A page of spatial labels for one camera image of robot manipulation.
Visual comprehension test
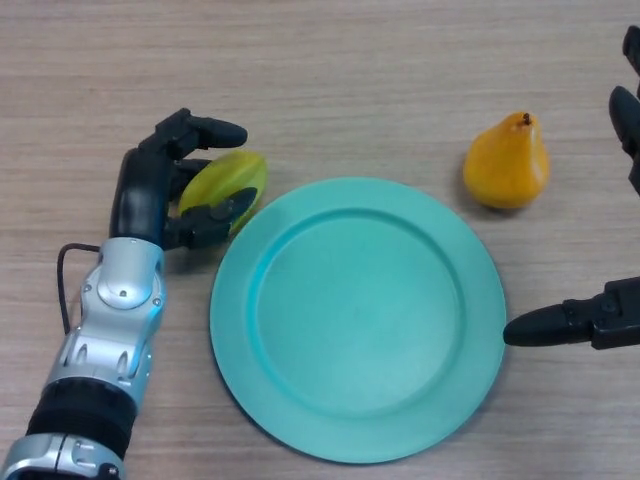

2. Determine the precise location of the yellow starfruit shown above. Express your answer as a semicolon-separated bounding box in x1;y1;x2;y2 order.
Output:
178;150;269;236

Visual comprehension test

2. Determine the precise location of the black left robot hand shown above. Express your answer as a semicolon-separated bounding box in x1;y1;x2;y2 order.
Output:
109;107;261;251

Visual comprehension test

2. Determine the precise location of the green round plate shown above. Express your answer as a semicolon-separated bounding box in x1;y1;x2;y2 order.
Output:
209;177;507;464

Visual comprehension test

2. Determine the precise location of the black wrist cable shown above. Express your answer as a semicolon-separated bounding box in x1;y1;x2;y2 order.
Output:
57;243;104;334

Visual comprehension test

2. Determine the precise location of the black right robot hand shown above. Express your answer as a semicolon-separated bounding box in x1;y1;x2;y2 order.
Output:
502;24;640;351

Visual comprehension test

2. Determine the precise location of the orange yellow pear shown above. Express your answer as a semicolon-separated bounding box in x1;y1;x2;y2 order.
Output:
462;111;551;210

